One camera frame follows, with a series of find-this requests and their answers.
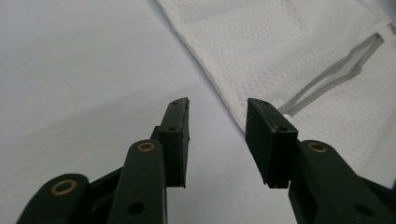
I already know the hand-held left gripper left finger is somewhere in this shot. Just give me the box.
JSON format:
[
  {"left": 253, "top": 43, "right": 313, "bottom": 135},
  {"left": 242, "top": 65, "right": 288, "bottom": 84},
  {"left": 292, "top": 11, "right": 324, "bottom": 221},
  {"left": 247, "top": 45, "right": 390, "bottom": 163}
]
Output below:
[{"left": 106, "top": 96, "right": 191, "bottom": 224}]

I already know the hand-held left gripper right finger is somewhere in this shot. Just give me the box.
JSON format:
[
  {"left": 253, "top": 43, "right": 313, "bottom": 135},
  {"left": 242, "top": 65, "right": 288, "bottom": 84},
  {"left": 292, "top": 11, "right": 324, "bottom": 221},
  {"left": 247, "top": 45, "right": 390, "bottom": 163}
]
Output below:
[{"left": 245, "top": 97, "right": 396, "bottom": 224}]

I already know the white face mask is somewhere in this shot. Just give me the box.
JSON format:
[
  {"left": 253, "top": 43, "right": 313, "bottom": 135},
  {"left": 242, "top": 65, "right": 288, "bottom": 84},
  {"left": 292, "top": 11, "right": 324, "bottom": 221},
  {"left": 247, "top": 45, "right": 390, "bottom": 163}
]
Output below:
[{"left": 155, "top": 0, "right": 396, "bottom": 189}]

